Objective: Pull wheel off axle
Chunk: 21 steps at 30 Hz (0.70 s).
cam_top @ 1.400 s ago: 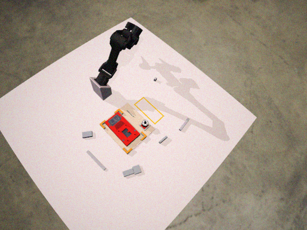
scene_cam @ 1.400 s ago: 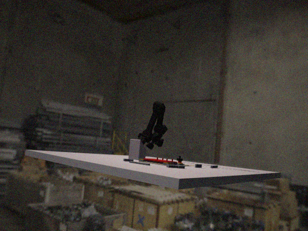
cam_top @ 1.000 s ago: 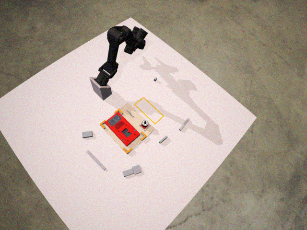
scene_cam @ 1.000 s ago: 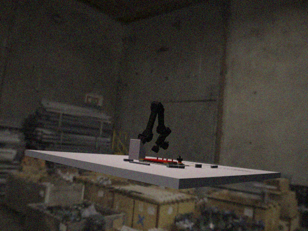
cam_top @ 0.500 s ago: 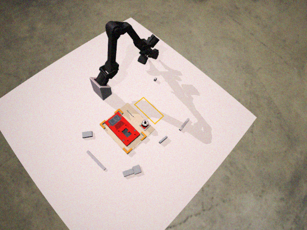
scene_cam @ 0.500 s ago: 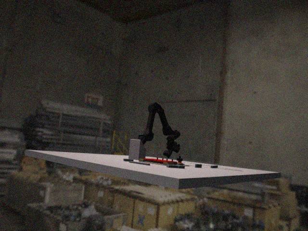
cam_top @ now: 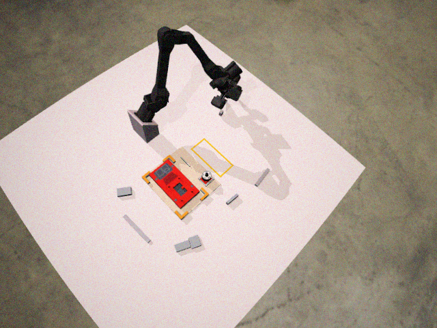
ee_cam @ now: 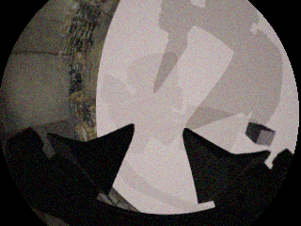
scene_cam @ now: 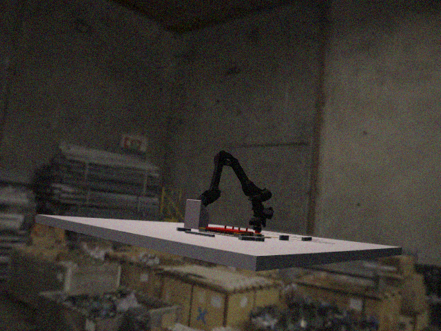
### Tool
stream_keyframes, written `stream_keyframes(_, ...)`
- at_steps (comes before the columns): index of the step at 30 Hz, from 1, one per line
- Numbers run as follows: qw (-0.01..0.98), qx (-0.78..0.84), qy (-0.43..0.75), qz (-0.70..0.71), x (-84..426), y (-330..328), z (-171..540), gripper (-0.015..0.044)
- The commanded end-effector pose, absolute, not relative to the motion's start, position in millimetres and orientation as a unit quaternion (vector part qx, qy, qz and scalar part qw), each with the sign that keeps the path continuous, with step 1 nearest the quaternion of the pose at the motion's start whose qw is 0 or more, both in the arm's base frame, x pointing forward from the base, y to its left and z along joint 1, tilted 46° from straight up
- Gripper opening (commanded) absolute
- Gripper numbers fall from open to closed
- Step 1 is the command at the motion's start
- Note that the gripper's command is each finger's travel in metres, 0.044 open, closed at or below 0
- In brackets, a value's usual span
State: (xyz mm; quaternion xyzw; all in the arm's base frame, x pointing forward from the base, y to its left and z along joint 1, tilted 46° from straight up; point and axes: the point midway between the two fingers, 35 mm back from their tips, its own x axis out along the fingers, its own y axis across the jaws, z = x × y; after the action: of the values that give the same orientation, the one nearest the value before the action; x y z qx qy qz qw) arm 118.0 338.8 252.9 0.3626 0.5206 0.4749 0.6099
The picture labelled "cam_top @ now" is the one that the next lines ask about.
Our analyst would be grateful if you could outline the small black and grey wheel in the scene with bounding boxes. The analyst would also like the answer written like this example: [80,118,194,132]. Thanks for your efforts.
[202,171,212,181]

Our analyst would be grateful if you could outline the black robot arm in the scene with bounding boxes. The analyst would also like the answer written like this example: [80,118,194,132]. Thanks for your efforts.
[134,26,243,122]

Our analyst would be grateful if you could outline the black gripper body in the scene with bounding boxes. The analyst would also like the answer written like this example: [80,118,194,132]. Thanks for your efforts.
[211,75,241,110]

